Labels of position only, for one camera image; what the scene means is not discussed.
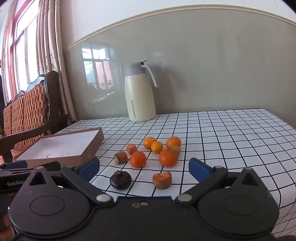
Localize person's left hand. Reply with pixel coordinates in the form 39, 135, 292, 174
0, 214, 15, 241

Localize beige patterned curtain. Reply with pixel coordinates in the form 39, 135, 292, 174
1, 0, 15, 98
37, 0, 78, 123

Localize checked white tablecloth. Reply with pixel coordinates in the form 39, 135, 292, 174
57, 108, 296, 237

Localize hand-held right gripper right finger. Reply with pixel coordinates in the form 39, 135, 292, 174
175, 158, 275, 207

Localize brownish carrot piece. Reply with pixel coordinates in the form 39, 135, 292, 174
114, 151, 128, 164

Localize red-framed window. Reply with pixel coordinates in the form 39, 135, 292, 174
5, 0, 40, 93

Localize wooden sofa with orange cushions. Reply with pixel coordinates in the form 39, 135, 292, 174
0, 71, 70, 165

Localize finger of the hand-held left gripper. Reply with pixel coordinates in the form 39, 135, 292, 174
0, 161, 28, 170
27, 161, 62, 171

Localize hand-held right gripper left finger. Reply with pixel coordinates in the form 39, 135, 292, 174
20, 157, 114, 208

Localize dark water chestnut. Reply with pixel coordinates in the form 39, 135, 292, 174
109, 170, 132, 190

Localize heart-shaped carrot piece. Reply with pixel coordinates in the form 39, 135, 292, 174
153, 171, 173, 190

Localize shallow cardboard box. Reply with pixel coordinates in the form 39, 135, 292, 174
13, 127, 104, 168

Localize cream thermos jug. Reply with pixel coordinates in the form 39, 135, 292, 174
124, 60, 160, 122

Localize small orange mandarin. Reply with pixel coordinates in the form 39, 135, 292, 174
151, 141, 164, 154

